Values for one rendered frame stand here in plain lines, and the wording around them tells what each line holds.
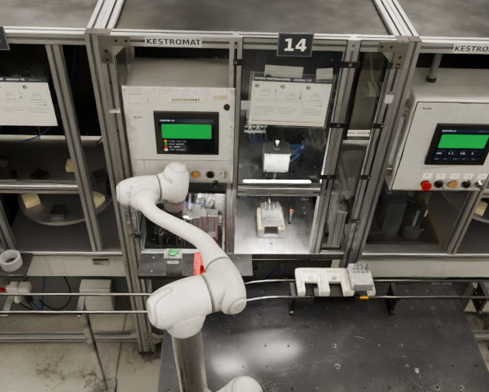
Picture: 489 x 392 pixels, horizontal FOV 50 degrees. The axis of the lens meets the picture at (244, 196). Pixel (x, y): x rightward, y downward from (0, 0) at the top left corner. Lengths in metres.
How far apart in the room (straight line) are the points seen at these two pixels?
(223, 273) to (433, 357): 1.29
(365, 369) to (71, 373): 1.70
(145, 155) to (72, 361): 1.62
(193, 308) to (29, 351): 1.96
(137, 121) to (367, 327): 1.47
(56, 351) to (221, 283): 1.91
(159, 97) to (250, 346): 1.23
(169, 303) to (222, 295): 0.17
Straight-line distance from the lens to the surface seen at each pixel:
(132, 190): 2.04
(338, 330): 2.66
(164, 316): 1.69
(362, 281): 2.54
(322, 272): 2.60
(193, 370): 1.91
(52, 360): 3.44
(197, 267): 2.46
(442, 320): 2.85
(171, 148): 2.12
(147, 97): 2.03
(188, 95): 2.01
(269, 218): 2.60
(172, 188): 2.09
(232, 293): 1.71
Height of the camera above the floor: 2.84
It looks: 42 degrees down
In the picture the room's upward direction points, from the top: 3 degrees clockwise
